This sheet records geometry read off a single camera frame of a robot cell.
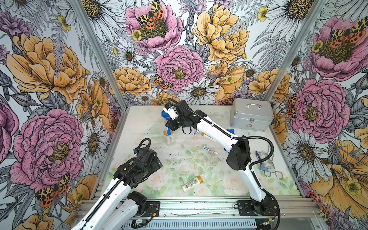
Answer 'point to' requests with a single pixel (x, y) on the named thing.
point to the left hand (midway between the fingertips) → (153, 170)
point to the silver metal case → (251, 114)
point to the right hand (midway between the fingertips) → (168, 127)
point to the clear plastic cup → (170, 140)
